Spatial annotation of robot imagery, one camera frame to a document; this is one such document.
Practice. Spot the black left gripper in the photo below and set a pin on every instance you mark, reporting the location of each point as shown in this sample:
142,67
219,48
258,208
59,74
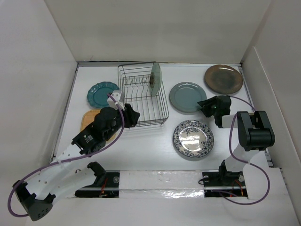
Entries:
130,116

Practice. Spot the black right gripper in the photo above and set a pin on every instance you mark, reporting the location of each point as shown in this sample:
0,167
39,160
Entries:
206,104

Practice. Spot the grey-blue round plate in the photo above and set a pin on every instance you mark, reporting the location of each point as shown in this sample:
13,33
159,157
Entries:
185,96

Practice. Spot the blue floral white plate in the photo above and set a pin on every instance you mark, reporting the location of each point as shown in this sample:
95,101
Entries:
193,139

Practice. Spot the mint green flower plate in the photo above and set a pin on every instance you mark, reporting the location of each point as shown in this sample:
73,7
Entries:
155,79

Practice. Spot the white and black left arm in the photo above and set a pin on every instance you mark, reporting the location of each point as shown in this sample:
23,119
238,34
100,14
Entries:
70,171

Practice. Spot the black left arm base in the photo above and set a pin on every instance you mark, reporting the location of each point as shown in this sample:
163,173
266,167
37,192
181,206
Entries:
105,185

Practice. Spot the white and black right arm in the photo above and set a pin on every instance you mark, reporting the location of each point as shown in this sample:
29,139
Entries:
250,133

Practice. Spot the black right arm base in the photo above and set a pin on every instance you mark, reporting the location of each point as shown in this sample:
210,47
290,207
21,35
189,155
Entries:
222,183

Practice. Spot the brown speckled plate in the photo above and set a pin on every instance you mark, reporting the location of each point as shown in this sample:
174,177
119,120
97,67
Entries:
223,79

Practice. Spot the teal scalloped plate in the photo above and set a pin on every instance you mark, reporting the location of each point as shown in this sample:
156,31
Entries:
97,94

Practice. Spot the woven bamboo plate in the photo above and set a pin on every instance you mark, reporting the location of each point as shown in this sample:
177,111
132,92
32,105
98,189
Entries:
88,118

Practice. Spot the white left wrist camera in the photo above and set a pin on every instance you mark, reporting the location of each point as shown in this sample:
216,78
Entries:
116,99

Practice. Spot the grey wire dish rack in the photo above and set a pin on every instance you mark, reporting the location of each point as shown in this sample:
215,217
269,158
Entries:
133,80

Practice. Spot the silver mounting rail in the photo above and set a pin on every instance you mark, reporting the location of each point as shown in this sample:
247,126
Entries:
148,184

